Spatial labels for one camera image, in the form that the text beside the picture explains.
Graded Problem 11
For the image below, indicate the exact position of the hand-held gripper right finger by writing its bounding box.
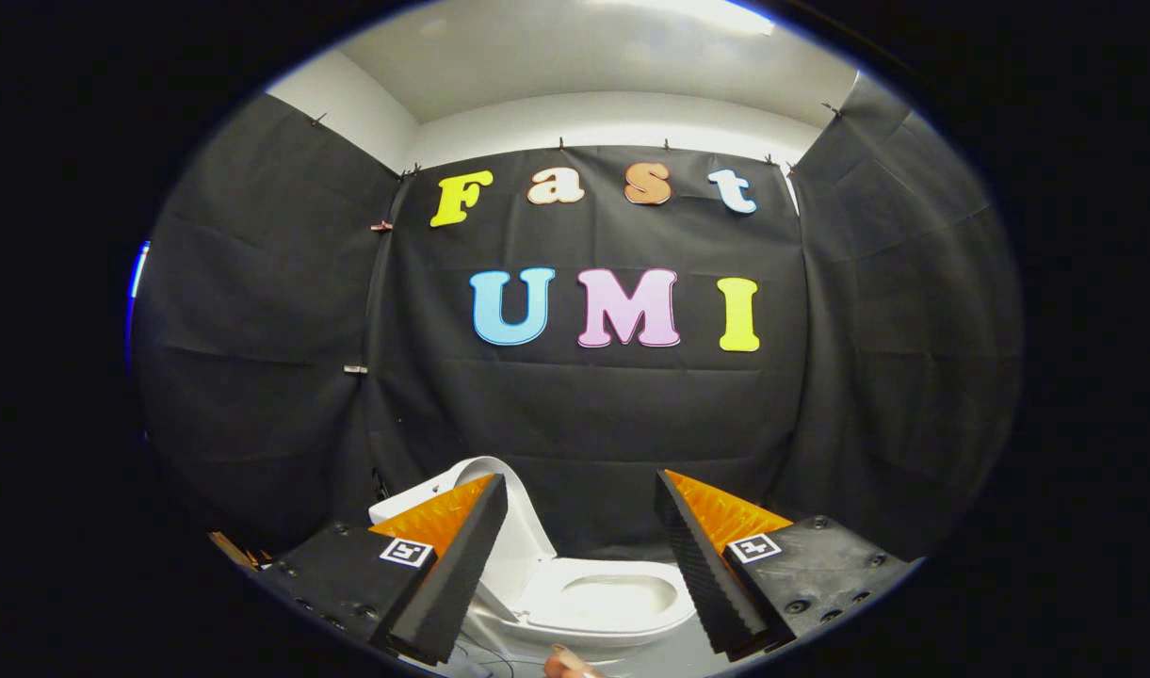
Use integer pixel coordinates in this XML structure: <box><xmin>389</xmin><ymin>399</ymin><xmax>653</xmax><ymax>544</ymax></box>
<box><xmin>655</xmin><ymin>470</ymin><xmax>919</xmax><ymax>660</ymax></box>

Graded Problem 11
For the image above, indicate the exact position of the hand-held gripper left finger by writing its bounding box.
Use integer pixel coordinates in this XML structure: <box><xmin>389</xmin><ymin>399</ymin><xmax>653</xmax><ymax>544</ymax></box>
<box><xmin>254</xmin><ymin>474</ymin><xmax>509</xmax><ymax>666</ymax></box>

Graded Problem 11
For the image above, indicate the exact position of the white toilet lid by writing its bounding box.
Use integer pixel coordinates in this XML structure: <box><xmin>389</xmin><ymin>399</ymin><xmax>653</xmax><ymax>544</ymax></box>
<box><xmin>443</xmin><ymin>457</ymin><xmax>559</xmax><ymax>624</ymax></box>

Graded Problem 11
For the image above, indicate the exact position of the white toilet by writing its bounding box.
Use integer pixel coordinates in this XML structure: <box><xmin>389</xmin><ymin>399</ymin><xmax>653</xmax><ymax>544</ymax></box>
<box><xmin>367</xmin><ymin>476</ymin><xmax>698</xmax><ymax>653</ymax></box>

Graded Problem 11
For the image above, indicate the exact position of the black backdrop cloth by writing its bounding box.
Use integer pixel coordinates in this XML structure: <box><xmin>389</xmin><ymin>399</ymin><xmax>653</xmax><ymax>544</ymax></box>
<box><xmin>132</xmin><ymin>71</ymin><xmax>1024</xmax><ymax>566</ymax></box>

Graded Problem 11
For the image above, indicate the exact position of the brown wooden stick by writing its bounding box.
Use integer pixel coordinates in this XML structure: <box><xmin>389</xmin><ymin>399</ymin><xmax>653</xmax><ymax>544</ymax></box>
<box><xmin>207</xmin><ymin>531</ymin><xmax>267</xmax><ymax>572</ymax></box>

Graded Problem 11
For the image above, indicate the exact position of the thin black cable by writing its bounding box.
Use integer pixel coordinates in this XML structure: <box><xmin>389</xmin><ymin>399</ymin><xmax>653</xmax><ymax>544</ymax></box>
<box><xmin>454</xmin><ymin>633</ymin><xmax>543</xmax><ymax>678</ymax></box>

